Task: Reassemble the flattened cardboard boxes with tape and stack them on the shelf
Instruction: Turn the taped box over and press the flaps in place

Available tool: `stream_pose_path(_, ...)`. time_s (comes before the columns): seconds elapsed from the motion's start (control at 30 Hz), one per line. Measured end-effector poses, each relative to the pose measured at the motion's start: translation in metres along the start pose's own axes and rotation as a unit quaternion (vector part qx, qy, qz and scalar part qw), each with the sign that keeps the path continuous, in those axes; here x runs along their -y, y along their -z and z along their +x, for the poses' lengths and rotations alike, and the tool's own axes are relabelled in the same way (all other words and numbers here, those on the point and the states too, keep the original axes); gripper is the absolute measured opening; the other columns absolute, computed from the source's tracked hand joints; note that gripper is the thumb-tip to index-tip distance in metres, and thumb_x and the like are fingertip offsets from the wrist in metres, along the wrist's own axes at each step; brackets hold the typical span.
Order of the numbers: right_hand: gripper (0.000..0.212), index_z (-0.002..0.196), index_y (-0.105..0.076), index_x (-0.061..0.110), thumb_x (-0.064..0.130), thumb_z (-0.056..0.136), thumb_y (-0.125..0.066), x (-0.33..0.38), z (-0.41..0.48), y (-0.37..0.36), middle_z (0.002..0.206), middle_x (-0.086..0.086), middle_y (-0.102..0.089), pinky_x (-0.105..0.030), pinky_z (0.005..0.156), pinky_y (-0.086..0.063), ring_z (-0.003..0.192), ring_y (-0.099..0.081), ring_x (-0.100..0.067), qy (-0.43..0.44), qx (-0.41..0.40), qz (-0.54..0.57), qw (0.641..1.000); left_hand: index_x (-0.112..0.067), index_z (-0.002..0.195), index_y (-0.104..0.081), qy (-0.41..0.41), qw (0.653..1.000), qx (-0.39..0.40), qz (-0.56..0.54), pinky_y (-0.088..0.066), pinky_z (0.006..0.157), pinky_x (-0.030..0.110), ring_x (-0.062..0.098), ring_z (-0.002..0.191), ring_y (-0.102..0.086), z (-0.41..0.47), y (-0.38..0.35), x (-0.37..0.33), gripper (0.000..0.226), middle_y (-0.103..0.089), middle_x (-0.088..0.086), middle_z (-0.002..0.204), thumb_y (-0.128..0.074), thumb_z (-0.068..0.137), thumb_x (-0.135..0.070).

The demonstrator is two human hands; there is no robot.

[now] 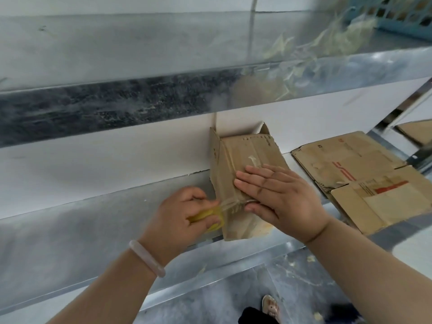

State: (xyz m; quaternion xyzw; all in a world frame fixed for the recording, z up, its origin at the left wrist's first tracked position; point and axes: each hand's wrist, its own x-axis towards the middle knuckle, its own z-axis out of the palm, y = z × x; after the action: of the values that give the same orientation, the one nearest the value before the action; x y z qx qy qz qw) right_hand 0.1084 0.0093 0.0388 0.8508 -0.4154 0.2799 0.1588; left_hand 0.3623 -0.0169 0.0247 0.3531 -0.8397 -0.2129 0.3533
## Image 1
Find person's right hand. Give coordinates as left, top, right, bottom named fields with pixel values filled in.
left=234, top=165, right=331, bottom=243

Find person's left hand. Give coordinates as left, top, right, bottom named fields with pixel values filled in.
left=140, top=186, right=225, bottom=267

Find yellow tape roll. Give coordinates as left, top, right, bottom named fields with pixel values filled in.
left=187, top=198, right=250, bottom=233

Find small labelled cardboard box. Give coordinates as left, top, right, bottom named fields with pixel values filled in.
left=209, top=121, right=288, bottom=242

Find large red-printed cardboard box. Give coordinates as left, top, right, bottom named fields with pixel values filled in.
left=291, top=130, right=432, bottom=236

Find brown cardboard box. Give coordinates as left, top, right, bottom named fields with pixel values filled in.
left=395, top=119, right=432, bottom=147

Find person's left forearm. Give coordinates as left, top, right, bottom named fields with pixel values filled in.
left=47, top=252, right=159, bottom=324

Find person's right forearm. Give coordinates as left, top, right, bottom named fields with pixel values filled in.
left=305, top=217, right=432, bottom=324

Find person's black trousers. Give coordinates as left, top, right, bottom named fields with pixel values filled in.
left=238, top=306, right=281, bottom=324

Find pile of clear tape scraps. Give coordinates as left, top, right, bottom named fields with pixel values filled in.
left=233, top=9, right=378, bottom=102

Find beige sandal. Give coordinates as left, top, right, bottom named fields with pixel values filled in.
left=261, top=294, right=281, bottom=323

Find blue plastic basket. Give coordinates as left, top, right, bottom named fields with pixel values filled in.
left=341, top=0, right=432, bottom=43

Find white bangle bracelet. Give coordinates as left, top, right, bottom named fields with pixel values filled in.
left=129, top=240, right=166, bottom=278

